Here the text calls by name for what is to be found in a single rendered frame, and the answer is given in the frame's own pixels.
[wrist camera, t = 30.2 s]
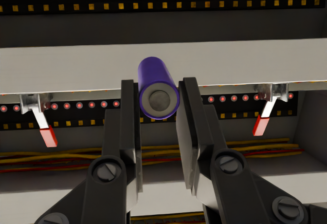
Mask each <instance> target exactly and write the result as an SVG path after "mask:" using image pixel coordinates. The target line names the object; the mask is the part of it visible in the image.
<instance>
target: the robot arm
mask: <svg viewBox="0 0 327 224"><path fill-rule="evenodd" d="M178 91H179V93H180V104H179V107H178V109H177V116H176V129H177V136H178V142H179V147H180V154H181V160H182V168H183V174H184V180H185V186H186V189H190V190H191V195H192V196H195V197H196V199H198V200H199V201H200V202H202V207H203V212H204V216H205V221H206V224H327V208H323V207H319V206H316V205H311V204H310V205H309V206H306V205H303V204H302V203H301V202H300V201H299V200H298V199H296V198H295V197H293V196H292V195H290V194H288V193H287V192H285V191H284V190H282V189H280V188H279V187H277V186H275V185H274V184H272V183H270V182H269V181H267V180H265V179H264V178H262V177H260V176H259V175H257V174H255V173H254V172H252V171H251V170H250V167H249V164H248V162H247V160H246V158H245V156H243V155H242V154H241V153H240V152H238V151H237V150H234V149H228V147H227V144H226V141H225V138H224V135H223V132H222V129H221V126H220V122H219V119H218V116H217V112H216V109H215V107H214V105H213V104H211V105H204V104H203V102H202V98H201V95H200V91H199V87H198V84H197V80H196V78H195V77H184V78H183V81H179V85H178ZM141 192H143V175H142V151H141V127H140V107H139V87H138V82H136V83H134V82H133V79H129V80H121V108H120V109H106V110H105V121H104V132H103V143H102V154H101V157H98V158H96V159H95V160H94V161H92V163H91V164H90V165H89V168H88V171H87V178H86V179H85V180H84V181H83V182H81V183H80V184H79V185H78V186H76V187H75V188H74V189H73V190H72V191H70V192H69V193H68V194H67V195H65V196H64V197H63V198H62V199H61V200H59V201H58V202H57V203H56V204H54V205H53V206H52V207H51V208H49V209H48V210H47V211H46V212H45V213H43V214H42V215H41V216H40V217H39V218H38V219H37V220H36V221H35V223H34V224H130V210H131V209H132V208H133V207H134V206H135V205H136V204H137V203H138V193H141Z"/></svg>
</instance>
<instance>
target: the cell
mask: <svg viewBox="0 0 327 224"><path fill-rule="evenodd" d="M138 87H139V107H140V109H141V111H142V112H143V113H144V114H145V115H146V116H148V117H150V118H152V119H166V118H168V117H170V116H171V115H173V114H174V113H175V112H176V110H177V109H178V107H179V104H180V93H179V91H178V89H177V87H176V85H175V83H174V81H173V79H172V77H171V75H170V73H169V71H168V69H167V67H166V65H165V64H164V62H163V61H162V60H161V59H159V58H157V57H154V56H151V57H147V58H145V59H144V60H142V61H141V63H140V64H139V66H138Z"/></svg>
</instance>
